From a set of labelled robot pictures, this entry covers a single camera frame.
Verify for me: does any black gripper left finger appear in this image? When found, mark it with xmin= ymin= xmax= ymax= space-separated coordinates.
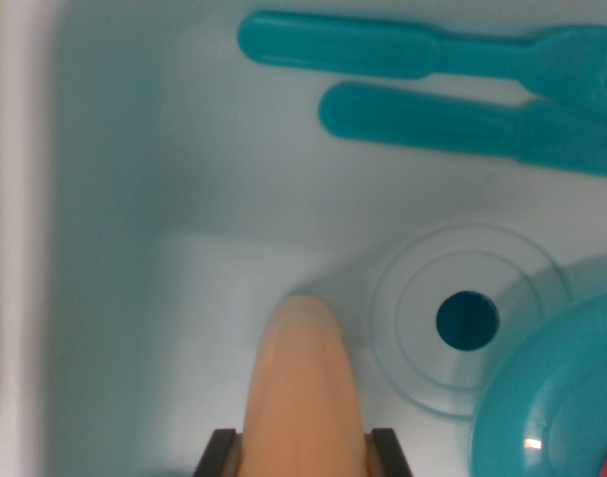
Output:
xmin=193 ymin=429 xmax=244 ymax=477

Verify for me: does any teal plastic fork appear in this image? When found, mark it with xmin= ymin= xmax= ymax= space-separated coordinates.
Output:
xmin=236 ymin=10 xmax=607 ymax=108

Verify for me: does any light blue toy sink unit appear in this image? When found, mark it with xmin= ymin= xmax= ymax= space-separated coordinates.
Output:
xmin=0 ymin=0 xmax=607 ymax=477

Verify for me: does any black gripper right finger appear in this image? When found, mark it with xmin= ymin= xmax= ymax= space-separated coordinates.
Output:
xmin=365 ymin=427 xmax=414 ymax=477

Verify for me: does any teal plastic knife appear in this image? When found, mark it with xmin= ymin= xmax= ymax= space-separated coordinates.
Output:
xmin=317 ymin=81 xmax=607 ymax=179

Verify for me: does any teal plastic plate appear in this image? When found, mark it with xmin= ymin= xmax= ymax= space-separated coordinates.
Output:
xmin=469 ymin=290 xmax=607 ymax=477

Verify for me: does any cream toy detergent bottle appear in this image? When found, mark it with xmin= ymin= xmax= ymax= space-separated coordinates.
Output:
xmin=238 ymin=295 xmax=372 ymax=477

